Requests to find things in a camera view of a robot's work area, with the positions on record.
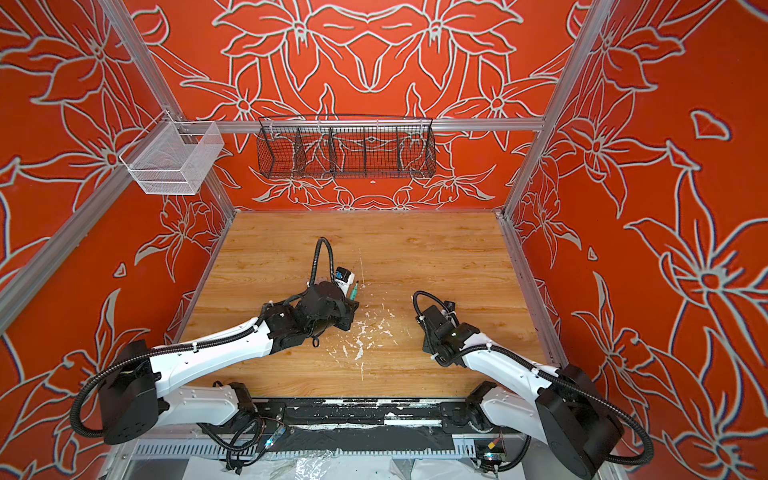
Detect green marker pen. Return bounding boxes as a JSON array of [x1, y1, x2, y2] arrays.
[[349, 281, 359, 301]]

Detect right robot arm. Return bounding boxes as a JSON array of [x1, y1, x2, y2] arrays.
[[416, 305, 624, 479]]

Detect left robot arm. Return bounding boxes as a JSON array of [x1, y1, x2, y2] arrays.
[[97, 281, 359, 445]]

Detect clear plastic bin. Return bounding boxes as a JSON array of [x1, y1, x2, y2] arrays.
[[119, 121, 224, 196]]

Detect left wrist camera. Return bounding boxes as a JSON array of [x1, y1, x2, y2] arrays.
[[334, 266, 356, 298]]

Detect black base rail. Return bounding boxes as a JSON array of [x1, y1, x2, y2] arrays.
[[202, 397, 523, 437]]

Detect white cable duct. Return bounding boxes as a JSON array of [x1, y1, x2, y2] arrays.
[[130, 436, 478, 462]]

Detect black wire basket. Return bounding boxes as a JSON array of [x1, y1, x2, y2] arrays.
[[256, 115, 437, 180]]

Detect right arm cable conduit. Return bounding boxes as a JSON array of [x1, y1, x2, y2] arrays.
[[412, 290, 655, 468]]

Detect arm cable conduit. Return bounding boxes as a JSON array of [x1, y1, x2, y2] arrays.
[[412, 290, 655, 468], [69, 236, 336, 439]]

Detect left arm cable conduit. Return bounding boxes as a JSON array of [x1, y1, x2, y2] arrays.
[[69, 236, 336, 439]]

